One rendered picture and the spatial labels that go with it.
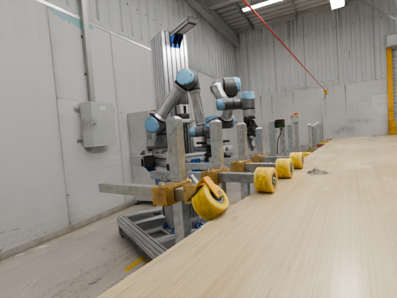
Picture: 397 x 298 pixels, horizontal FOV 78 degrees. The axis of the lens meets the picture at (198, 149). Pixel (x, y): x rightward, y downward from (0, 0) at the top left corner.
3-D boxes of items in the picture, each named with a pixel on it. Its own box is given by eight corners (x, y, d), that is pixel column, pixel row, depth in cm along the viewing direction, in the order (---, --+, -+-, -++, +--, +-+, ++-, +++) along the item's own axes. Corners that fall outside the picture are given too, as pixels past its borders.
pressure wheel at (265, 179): (263, 180, 86) (257, 196, 80) (257, 162, 82) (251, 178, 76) (280, 181, 82) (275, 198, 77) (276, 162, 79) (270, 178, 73)
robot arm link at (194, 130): (194, 137, 186) (207, 136, 183) (189, 138, 176) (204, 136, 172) (193, 126, 186) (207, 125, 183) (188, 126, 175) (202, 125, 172)
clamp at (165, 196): (150, 205, 66) (149, 187, 66) (181, 193, 78) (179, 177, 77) (168, 207, 63) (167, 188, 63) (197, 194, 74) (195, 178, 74)
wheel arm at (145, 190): (98, 192, 84) (98, 183, 84) (106, 190, 87) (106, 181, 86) (186, 200, 64) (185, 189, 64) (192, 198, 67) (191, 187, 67)
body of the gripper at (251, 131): (241, 137, 150) (240, 117, 149) (247, 136, 157) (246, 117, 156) (253, 136, 146) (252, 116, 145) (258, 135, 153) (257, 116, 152)
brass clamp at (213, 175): (199, 185, 87) (199, 171, 87) (217, 178, 99) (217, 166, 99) (215, 186, 84) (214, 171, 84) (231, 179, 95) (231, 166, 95)
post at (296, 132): (295, 172, 221) (293, 122, 218) (296, 171, 225) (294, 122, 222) (300, 172, 218) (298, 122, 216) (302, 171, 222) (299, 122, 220)
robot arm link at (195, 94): (186, 77, 196) (198, 138, 197) (181, 74, 185) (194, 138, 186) (200, 73, 192) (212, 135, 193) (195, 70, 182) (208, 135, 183)
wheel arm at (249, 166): (184, 169, 126) (183, 162, 126) (188, 168, 129) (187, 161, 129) (284, 171, 99) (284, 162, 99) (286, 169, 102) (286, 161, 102)
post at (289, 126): (290, 183, 199) (287, 124, 197) (291, 182, 202) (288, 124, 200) (295, 183, 197) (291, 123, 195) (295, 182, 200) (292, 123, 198)
